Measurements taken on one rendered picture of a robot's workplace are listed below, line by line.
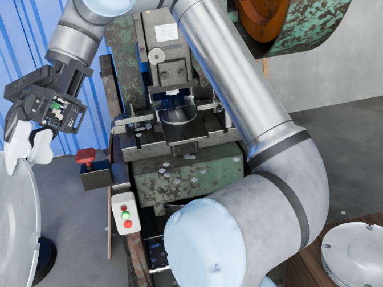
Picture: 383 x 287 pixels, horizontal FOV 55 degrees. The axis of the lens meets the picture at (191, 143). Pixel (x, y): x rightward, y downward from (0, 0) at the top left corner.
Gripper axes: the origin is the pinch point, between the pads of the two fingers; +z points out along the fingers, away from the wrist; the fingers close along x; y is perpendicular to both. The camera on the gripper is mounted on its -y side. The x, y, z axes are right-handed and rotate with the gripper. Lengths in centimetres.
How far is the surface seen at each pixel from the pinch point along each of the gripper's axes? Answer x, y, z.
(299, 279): 104, 26, 11
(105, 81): 67, -67, -35
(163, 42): 48, -26, -48
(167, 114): 64, -26, -28
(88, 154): 44, -34, -5
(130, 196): 55, -21, 3
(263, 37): 69, -3, -63
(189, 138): 57, -9, -21
